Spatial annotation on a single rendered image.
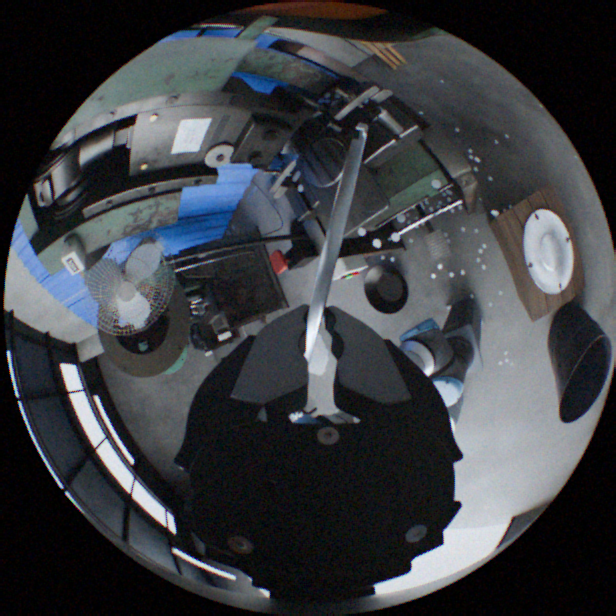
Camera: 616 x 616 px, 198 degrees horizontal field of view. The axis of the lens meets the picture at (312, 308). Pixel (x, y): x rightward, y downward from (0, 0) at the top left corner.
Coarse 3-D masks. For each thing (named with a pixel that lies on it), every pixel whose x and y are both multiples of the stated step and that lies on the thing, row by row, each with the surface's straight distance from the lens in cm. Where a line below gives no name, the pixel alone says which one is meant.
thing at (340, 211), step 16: (352, 144) 13; (352, 160) 12; (352, 176) 11; (352, 192) 11; (336, 208) 10; (336, 224) 10; (336, 240) 10; (336, 256) 10; (320, 272) 10; (320, 288) 10; (320, 304) 11; (320, 320) 12
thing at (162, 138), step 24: (264, 96) 46; (144, 120) 35; (168, 120) 35; (192, 120) 36; (216, 120) 37; (240, 120) 38; (264, 120) 38; (288, 120) 41; (144, 144) 37; (168, 144) 38; (192, 144) 39; (216, 144) 40; (240, 144) 38; (264, 144) 39; (144, 168) 39
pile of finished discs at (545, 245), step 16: (528, 224) 82; (544, 224) 85; (560, 224) 90; (528, 240) 81; (544, 240) 84; (560, 240) 89; (528, 256) 81; (544, 256) 83; (560, 256) 88; (544, 272) 84; (560, 272) 88; (544, 288) 85
